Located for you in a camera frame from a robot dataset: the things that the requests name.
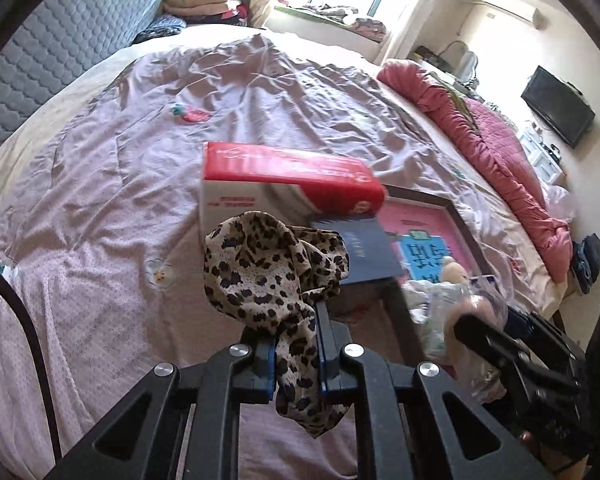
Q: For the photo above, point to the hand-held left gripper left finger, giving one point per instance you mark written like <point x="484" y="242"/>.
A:
<point x="264" y="370"/>

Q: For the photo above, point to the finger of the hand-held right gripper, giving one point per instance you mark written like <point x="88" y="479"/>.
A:
<point x="505" y="350"/>
<point x="522" y="324"/>

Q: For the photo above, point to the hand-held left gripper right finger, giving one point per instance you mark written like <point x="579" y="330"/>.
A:
<point x="322" y="355"/>

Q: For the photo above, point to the clear bag of bread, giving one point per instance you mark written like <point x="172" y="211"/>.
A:
<point x="475" y="305"/>

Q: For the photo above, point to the plush bunny toy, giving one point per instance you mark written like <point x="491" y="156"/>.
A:
<point x="452" y="270"/>

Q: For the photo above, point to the leopard print scarf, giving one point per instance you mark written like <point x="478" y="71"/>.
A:
<point x="260" y="270"/>

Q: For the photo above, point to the brown box tray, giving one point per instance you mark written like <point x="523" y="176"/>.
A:
<point x="420" y="195"/>

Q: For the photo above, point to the dark blue box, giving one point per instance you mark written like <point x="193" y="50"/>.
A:
<point x="370" y="250"/>

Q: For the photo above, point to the white plastic bag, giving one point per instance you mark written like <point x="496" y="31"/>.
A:
<point x="562" y="202"/>

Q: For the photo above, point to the pink and blue book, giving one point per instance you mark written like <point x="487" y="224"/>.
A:
<point x="415" y="217"/>

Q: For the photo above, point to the pink quilt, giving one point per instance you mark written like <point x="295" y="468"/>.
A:
<point x="495" y="160"/>

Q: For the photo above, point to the white cabinet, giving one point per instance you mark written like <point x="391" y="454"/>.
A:
<point x="542" y="157"/>

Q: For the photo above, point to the red and white box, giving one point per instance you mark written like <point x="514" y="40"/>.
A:
<point x="280" y="170"/>

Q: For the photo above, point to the black television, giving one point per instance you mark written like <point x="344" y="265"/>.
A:
<point x="557" y="107"/>

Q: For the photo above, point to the green garment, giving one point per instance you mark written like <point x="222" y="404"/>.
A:
<point x="455" y="100"/>

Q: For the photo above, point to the white chair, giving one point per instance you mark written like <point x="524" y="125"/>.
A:
<point x="462" y="60"/>

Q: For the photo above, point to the white air conditioner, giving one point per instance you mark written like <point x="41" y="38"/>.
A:
<point x="512" y="7"/>

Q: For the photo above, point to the clothes on window sill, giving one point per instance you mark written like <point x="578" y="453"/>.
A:
<point x="345" y="17"/>

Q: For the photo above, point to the dark patterned pillow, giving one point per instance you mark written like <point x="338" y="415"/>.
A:
<point x="160" y="27"/>

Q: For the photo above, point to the grey quilted headboard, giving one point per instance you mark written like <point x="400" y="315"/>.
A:
<point x="55" y="50"/>

